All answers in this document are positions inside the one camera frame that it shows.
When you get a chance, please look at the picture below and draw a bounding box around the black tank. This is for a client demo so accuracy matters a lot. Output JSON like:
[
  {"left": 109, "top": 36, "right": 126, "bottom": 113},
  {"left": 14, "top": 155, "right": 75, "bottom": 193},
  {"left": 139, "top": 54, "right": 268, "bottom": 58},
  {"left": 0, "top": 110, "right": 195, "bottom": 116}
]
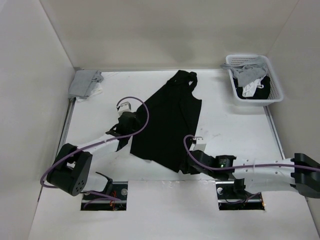
[
  {"left": 233, "top": 75, "right": 271, "bottom": 100},
  {"left": 130, "top": 70, "right": 202, "bottom": 175}
]

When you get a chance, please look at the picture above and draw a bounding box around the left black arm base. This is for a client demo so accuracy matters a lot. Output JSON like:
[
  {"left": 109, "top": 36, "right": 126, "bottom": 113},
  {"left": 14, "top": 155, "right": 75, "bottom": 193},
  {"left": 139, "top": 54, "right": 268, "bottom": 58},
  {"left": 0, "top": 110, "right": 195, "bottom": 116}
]
[{"left": 80, "top": 172, "right": 128, "bottom": 212}]

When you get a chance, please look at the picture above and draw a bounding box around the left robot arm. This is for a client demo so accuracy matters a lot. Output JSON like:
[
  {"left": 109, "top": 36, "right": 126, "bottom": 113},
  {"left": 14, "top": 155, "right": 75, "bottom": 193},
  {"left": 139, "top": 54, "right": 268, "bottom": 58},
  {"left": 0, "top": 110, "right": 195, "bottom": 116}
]
[{"left": 46, "top": 111, "right": 141, "bottom": 200}]

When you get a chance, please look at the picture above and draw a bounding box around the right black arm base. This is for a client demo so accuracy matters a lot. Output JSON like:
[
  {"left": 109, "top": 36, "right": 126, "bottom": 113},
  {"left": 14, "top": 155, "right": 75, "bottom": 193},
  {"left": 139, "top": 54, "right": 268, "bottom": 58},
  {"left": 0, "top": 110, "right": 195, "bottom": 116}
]
[{"left": 215, "top": 179, "right": 265, "bottom": 211}]

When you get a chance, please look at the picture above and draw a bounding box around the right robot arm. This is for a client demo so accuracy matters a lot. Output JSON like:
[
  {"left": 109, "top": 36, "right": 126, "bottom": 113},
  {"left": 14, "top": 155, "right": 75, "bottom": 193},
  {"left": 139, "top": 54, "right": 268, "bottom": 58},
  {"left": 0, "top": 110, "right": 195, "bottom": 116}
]
[{"left": 187, "top": 150, "right": 320, "bottom": 199}]

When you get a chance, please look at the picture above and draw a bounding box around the folded white tank top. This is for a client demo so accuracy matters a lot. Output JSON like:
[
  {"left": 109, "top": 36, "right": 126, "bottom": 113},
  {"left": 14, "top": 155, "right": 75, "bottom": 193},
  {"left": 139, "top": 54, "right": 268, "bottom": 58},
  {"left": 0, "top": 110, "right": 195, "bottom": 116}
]
[{"left": 75, "top": 83, "right": 103, "bottom": 103}]

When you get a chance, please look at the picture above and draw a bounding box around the folded grey tank top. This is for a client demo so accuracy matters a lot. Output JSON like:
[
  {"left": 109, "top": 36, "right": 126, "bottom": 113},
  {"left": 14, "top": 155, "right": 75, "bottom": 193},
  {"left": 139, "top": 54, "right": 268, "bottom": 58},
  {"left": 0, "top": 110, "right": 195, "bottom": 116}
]
[{"left": 68, "top": 70, "right": 104, "bottom": 99}]

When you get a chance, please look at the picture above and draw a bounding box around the white tank top in basket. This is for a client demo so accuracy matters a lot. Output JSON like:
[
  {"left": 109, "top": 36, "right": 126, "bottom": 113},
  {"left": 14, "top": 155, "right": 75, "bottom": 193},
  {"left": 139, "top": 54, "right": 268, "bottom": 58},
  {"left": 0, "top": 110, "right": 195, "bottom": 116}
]
[{"left": 242, "top": 77, "right": 264, "bottom": 98}]

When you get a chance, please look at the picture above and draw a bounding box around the black tank top in basket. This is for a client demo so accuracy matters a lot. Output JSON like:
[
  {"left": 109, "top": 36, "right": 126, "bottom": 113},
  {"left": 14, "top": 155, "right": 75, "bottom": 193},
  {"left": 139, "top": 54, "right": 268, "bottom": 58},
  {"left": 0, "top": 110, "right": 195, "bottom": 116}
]
[{"left": 233, "top": 75, "right": 271, "bottom": 100}]

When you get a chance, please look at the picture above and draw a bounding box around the grey tank top in basket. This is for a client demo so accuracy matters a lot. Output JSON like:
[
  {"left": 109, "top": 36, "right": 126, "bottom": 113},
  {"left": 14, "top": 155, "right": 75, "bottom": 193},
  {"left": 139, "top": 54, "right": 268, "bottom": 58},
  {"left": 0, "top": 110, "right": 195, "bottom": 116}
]
[{"left": 220, "top": 56, "right": 268, "bottom": 87}]

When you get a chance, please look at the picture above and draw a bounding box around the white plastic laundry basket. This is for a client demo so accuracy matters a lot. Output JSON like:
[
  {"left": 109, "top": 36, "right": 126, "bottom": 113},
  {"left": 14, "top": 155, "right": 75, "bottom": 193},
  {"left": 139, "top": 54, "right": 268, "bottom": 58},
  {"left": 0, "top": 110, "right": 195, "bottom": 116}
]
[{"left": 225, "top": 54, "right": 284, "bottom": 107}]

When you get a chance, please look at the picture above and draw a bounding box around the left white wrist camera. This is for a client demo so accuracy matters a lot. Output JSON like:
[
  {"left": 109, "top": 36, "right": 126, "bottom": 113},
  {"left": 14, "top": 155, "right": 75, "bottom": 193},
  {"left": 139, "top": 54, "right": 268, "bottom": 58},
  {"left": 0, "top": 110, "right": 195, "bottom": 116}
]
[{"left": 116, "top": 101, "right": 132, "bottom": 116}]

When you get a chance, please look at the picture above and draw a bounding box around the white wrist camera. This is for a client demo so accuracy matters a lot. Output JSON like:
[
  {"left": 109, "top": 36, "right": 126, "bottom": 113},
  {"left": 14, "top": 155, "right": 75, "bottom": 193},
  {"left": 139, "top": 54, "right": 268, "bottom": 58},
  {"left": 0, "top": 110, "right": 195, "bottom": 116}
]
[
  {"left": 191, "top": 136, "right": 207, "bottom": 152},
  {"left": 116, "top": 101, "right": 132, "bottom": 116}
]

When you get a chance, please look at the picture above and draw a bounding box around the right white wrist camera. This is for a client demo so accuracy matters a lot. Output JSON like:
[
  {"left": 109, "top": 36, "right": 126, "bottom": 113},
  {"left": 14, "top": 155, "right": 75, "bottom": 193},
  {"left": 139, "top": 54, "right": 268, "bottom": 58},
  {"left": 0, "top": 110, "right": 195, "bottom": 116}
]
[{"left": 191, "top": 136, "right": 207, "bottom": 152}]

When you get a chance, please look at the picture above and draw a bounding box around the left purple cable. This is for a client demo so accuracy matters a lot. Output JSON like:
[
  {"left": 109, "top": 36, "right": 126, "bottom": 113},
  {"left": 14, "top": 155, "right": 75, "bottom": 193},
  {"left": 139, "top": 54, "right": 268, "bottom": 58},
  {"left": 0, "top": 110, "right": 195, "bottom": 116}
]
[{"left": 40, "top": 96, "right": 151, "bottom": 210}]

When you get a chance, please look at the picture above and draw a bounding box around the purple cable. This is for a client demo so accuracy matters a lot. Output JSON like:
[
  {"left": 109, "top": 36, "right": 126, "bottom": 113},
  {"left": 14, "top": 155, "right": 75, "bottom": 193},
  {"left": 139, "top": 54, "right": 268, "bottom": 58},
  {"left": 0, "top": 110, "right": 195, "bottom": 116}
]
[
  {"left": 183, "top": 134, "right": 320, "bottom": 173},
  {"left": 40, "top": 96, "right": 151, "bottom": 210}
]

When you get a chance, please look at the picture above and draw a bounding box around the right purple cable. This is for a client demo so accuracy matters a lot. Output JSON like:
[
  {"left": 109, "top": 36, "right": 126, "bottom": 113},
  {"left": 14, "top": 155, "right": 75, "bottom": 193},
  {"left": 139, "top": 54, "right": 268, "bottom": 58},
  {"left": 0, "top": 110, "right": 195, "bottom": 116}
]
[{"left": 183, "top": 134, "right": 320, "bottom": 173}]

